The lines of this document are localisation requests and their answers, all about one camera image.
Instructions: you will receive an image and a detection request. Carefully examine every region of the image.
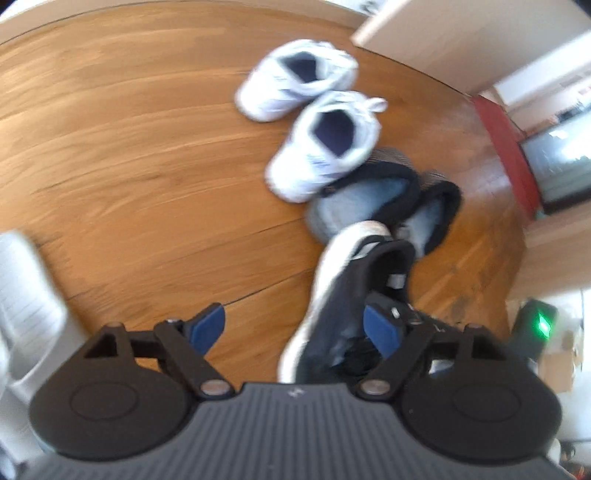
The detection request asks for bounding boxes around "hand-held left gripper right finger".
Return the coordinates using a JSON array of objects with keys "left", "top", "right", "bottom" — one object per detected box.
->
[{"left": 353, "top": 295, "right": 509, "bottom": 400}]

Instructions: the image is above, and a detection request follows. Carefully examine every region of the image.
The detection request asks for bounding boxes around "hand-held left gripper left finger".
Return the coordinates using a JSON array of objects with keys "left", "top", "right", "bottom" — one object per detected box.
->
[{"left": 82, "top": 302, "right": 237, "bottom": 400}]

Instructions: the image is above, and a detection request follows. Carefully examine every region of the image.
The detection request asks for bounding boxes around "black fuzzy slipper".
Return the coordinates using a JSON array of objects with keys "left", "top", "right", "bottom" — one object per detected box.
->
[
  {"left": 401, "top": 170, "right": 463, "bottom": 260},
  {"left": 306, "top": 147, "right": 421, "bottom": 246}
]

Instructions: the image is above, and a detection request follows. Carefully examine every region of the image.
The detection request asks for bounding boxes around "dark glass panel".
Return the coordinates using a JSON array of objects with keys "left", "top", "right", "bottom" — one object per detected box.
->
[{"left": 518, "top": 124, "right": 591, "bottom": 214}]

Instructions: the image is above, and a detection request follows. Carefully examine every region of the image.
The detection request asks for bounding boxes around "white sneaker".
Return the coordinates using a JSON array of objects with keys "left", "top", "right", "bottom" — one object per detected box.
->
[
  {"left": 264, "top": 89, "right": 388, "bottom": 204},
  {"left": 234, "top": 39, "right": 359, "bottom": 123}
]

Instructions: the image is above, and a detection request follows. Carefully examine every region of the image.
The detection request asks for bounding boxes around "black sneaker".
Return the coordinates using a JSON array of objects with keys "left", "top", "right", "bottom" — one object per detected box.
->
[{"left": 277, "top": 220, "right": 417, "bottom": 385}]

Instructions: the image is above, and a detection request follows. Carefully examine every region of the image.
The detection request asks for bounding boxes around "beige wooden door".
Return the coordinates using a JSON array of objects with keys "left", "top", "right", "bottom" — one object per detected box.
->
[{"left": 351, "top": 0, "right": 591, "bottom": 95}]

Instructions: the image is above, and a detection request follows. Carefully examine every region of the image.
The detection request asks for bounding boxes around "white ribbed object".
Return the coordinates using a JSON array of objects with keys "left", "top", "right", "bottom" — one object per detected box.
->
[{"left": 0, "top": 231, "right": 86, "bottom": 455}]

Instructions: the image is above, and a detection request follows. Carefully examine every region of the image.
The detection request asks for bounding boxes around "red floor mat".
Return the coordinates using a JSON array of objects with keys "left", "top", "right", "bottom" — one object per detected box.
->
[{"left": 470, "top": 93, "right": 542, "bottom": 223}]

